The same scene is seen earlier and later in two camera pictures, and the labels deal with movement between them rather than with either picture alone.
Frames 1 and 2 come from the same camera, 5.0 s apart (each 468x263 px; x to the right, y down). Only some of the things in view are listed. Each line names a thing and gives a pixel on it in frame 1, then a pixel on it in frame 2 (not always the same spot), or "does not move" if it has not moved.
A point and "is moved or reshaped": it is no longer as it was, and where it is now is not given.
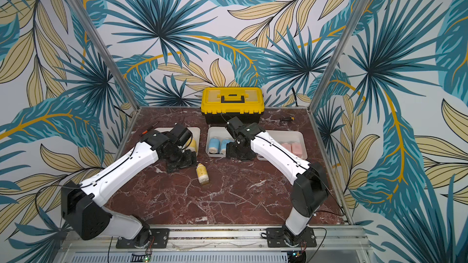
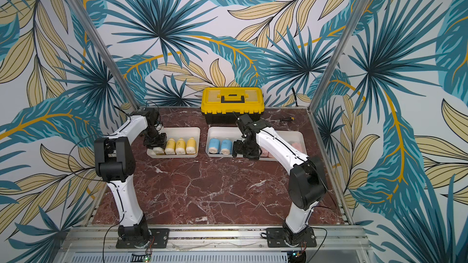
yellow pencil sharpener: [193, 144] does not move
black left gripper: [191, 161] -> [161, 142]
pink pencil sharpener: [297, 149] does not move
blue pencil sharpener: [223, 142] does not move
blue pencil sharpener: [214, 147] does not move
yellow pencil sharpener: [202, 174] is moved or reshaped
